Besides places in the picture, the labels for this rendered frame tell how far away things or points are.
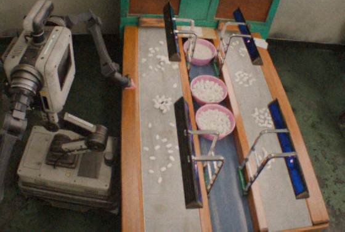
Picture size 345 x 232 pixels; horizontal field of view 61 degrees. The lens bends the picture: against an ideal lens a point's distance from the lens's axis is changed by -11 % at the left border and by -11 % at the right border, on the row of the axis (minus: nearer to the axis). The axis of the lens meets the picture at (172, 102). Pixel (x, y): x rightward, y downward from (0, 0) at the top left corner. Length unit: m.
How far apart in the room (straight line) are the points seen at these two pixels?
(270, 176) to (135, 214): 0.85
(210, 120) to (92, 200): 0.96
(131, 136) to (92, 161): 0.39
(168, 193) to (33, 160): 0.99
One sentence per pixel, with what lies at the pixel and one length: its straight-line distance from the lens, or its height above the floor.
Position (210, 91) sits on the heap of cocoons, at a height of 0.75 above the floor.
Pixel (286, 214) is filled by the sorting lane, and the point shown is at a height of 0.74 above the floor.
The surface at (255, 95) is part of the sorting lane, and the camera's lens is 2.43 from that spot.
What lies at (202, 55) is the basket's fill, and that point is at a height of 0.74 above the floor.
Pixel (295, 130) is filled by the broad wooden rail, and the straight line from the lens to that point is 2.31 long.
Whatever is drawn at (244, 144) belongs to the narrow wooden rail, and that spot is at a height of 0.76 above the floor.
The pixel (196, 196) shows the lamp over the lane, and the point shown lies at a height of 1.11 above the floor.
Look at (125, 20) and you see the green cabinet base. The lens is 2.78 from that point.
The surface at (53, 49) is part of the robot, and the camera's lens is 1.51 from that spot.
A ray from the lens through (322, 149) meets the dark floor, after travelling 3.41.
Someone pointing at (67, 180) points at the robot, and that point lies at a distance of 2.18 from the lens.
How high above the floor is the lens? 2.39
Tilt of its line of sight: 48 degrees down
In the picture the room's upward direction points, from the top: 10 degrees clockwise
